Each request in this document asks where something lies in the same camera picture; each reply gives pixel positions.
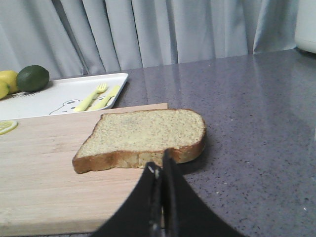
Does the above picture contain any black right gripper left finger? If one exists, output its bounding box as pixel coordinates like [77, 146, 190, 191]
[92, 162, 162, 237]

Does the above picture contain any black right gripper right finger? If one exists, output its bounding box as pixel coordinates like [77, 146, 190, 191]
[162, 149, 243, 237]

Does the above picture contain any bread slice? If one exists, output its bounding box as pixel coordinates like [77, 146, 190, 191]
[72, 109, 206, 174]

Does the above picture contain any white bear tray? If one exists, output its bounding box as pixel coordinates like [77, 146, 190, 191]
[0, 73, 128, 120]

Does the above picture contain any wooden cutting board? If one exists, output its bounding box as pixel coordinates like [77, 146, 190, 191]
[0, 103, 168, 235]

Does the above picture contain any yellow plastic knife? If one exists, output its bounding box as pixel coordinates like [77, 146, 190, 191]
[88, 85, 120, 111]

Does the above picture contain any yellow plastic fork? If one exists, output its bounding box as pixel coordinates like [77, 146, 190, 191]
[73, 83, 107, 112]

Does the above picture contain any lemon slice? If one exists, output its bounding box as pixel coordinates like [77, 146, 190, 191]
[0, 120, 18, 135]

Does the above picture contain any green lime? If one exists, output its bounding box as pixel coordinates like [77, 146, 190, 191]
[16, 65, 50, 92]

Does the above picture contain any yellow lemon front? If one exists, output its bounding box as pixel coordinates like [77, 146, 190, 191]
[0, 81, 10, 99]

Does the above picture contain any yellow lemon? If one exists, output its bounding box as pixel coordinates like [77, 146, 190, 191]
[0, 81, 10, 99]
[0, 70, 20, 94]

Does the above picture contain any grey curtain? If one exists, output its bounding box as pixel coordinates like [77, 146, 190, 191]
[0, 0, 298, 78]

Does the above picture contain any yellow lemon rear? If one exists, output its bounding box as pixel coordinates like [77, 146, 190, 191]
[0, 70, 20, 94]

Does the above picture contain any white appliance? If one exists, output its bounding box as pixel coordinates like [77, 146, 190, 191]
[294, 0, 316, 53]

